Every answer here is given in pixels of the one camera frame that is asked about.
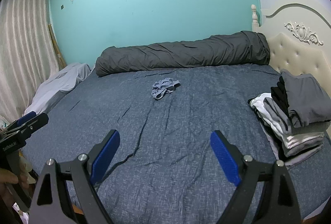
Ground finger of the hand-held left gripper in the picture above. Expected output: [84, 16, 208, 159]
[16, 111, 37, 126]
[20, 113, 50, 137]

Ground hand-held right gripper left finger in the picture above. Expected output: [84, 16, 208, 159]
[29, 129, 121, 224]

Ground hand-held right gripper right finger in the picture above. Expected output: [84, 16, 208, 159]
[210, 130, 303, 224]

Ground blue checked boxer shorts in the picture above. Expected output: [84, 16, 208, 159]
[151, 79, 181, 100]

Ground pile of folded clothes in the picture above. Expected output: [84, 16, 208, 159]
[248, 69, 331, 168]

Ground person's left hand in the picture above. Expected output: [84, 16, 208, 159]
[0, 155, 37, 189]

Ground light grey cloth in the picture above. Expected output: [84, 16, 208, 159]
[24, 63, 94, 116]

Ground blue-grey bed sheet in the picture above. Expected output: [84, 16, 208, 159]
[22, 62, 331, 224]

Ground cream striped curtain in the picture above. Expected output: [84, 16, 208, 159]
[0, 0, 61, 121]

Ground rolled dark grey duvet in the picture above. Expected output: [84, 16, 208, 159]
[95, 31, 271, 77]

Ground cream tufted headboard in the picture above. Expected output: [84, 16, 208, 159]
[251, 0, 331, 137]

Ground wooden frame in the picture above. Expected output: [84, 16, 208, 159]
[49, 24, 67, 70]

